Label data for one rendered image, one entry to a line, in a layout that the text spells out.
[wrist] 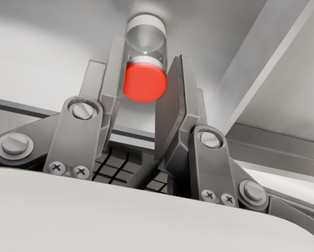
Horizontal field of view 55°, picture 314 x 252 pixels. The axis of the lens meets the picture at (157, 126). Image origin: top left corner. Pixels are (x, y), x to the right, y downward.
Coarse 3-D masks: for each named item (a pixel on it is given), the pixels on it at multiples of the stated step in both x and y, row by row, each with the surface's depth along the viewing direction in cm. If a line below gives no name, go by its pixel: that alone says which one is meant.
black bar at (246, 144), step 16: (16, 112) 18; (32, 112) 18; (240, 128) 21; (256, 128) 22; (240, 144) 20; (256, 144) 20; (272, 144) 21; (288, 144) 21; (304, 144) 22; (240, 160) 21; (256, 160) 21; (272, 160) 21; (288, 160) 21; (304, 160) 21
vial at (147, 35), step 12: (132, 24) 15; (144, 24) 15; (156, 24) 15; (132, 36) 14; (144, 36) 14; (156, 36) 14; (132, 48) 13; (144, 48) 13; (156, 48) 13; (132, 60) 13; (144, 60) 13; (156, 60) 13
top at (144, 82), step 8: (136, 64) 12; (144, 64) 12; (152, 64) 13; (128, 72) 13; (136, 72) 13; (144, 72) 13; (152, 72) 13; (160, 72) 13; (128, 80) 13; (136, 80) 13; (144, 80) 13; (152, 80) 13; (160, 80) 13; (128, 88) 13; (136, 88) 13; (144, 88) 13; (152, 88) 13; (160, 88) 13; (128, 96) 14; (136, 96) 14; (144, 96) 14; (152, 96) 14; (160, 96) 14
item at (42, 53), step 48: (0, 0) 15; (48, 0) 15; (96, 0) 15; (144, 0) 15; (192, 0) 15; (240, 0) 15; (288, 0) 13; (0, 48) 17; (48, 48) 17; (96, 48) 17; (192, 48) 17; (240, 48) 17; (0, 96) 15; (48, 96) 16; (240, 96) 16
